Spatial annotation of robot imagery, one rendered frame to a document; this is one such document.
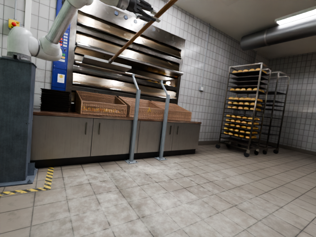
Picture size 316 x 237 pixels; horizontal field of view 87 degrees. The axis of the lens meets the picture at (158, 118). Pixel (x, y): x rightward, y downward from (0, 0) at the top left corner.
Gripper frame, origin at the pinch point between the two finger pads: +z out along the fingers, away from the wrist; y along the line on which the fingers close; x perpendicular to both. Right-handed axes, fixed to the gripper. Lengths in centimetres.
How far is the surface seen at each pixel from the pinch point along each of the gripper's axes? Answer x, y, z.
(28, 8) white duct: -143, -54, -81
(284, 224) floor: 39, 141, 97
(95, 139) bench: -111, 92, -8
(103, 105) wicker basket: -111, 50, -1
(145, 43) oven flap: -145, -61, 69
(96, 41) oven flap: -149, -43, -6
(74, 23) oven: -146, -56, -34
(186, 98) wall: -158, 14, 177
